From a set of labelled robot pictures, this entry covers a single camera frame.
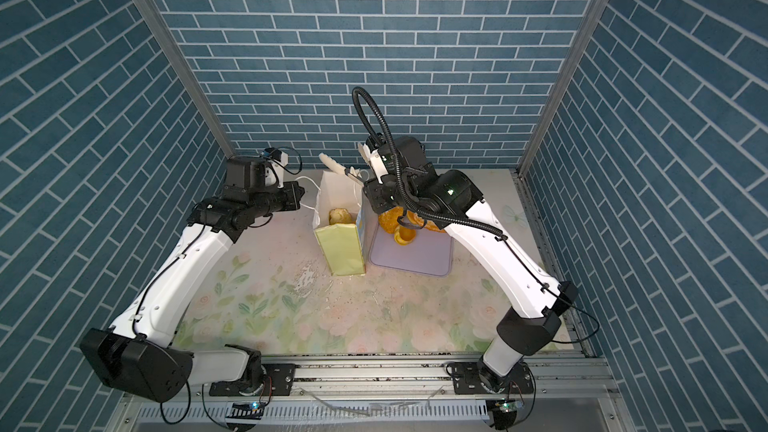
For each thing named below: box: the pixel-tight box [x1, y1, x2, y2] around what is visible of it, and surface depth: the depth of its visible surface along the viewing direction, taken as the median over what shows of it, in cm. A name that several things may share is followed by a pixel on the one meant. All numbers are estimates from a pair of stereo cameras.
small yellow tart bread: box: [394, 224, 417, 246], surface depth 98 cm
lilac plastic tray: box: [369, 224, 454, 277], surface depth 98 cm
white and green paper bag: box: [312, 171, 366, 276], surface depth 84 cm
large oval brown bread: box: [378, 206, 404, 234], surface depth 101 cm
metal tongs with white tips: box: [318, 153, 365, 187], surface depth 69 cm
